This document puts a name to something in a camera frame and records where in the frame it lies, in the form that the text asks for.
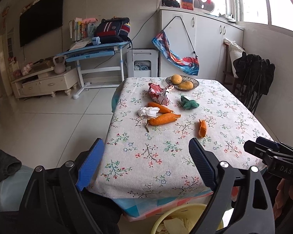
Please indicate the woven fruit basket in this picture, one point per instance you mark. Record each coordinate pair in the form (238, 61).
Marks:
(194, 81)

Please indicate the orange blue box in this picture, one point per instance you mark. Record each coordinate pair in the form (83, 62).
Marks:
(187, 3)

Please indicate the row of books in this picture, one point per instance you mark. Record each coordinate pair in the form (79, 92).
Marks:
(79, 30)

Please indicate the long yellow mango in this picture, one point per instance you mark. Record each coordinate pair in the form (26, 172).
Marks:
(185, 85)

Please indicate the orange peel with stem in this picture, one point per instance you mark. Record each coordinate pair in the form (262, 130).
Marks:
(162, 119)

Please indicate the person's right hand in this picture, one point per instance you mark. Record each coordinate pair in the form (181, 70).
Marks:
(283, 195)

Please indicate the pale pink kettlebell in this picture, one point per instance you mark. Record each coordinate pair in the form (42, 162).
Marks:
(59, 67)

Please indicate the wooden chair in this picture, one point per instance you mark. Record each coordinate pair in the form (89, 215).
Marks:
(227, 75)

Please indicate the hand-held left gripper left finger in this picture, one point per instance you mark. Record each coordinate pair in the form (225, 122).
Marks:
(90, 165)

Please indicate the dark jacket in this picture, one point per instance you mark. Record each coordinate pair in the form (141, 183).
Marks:
(2, 165)

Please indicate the blue study desk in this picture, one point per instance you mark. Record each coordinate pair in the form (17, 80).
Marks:
(90, 52)

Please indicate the window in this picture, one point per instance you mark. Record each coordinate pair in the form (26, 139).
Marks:
(258, 4)

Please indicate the cream television stand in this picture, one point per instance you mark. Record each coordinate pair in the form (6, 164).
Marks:
(44, 84)

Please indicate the green cloth with tag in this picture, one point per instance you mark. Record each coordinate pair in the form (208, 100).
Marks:
(189, 102)

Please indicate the red snack bag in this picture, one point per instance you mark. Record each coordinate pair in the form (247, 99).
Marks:
(158, 93)

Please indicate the pink plush toy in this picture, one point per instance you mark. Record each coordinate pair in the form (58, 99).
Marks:
(89, 20)

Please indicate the black wall television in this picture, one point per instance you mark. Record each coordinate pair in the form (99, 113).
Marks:
(41, 17)

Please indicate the round yellow mango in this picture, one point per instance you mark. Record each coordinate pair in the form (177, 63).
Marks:
(176, 79)

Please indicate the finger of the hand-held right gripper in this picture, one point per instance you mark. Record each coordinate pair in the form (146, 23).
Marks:
(267, 141)
(258, 151)

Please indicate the small white tissue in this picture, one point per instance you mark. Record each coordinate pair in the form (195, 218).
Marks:
(148, 111)

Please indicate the white shoes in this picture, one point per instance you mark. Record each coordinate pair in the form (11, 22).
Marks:
(227, 17)

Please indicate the white cabinet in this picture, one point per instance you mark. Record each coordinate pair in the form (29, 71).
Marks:
(207, 39)

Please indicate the light blue cushion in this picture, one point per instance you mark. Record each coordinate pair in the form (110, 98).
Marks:
(14, 187)

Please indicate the white cloth bag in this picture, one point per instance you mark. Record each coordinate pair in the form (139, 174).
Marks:
(234, 51)

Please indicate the white air purifier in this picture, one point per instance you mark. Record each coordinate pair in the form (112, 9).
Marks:
(142, 54)

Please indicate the floral tablecloth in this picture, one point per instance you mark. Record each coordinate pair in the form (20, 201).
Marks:
(180, 151)

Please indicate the yellow plastic basin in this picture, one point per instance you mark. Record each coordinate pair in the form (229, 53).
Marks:
(158, 217)

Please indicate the small blue box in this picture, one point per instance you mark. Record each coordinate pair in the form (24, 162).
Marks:
(95, 41)

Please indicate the black folding chairs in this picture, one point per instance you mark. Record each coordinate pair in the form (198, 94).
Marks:
(254, 75)

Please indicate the short orange peel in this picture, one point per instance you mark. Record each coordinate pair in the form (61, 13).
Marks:
(202, 128)

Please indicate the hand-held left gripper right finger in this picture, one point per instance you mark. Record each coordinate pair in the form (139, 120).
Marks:
(201, 165)

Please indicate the black shoes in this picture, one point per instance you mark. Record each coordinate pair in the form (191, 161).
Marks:
(170, 3)

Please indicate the person's black trousers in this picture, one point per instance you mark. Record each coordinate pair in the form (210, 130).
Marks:
(105, 214)

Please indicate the white papers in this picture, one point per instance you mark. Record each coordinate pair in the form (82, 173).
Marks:
(79, 45)

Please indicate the dark striped backpack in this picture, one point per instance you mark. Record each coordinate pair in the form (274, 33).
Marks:
(111, 30)

